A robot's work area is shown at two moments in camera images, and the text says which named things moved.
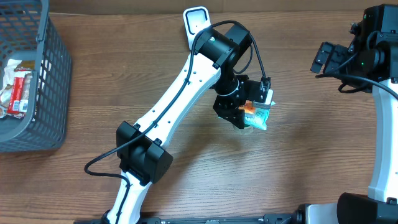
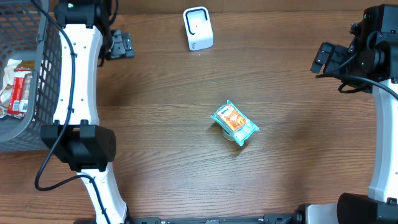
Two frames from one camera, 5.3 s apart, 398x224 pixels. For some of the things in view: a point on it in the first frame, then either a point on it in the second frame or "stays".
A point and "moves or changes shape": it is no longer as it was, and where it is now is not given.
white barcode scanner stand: [196, 18] stays
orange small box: [248, 106] moves or changes shape
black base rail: [280, 218] stays
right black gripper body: [336, 58] stays
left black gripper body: [226, 102] → [120, 48]
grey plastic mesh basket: [28, 32] stays
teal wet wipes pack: [259, 119] → [231, 120]
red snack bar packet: [18, 98] stays
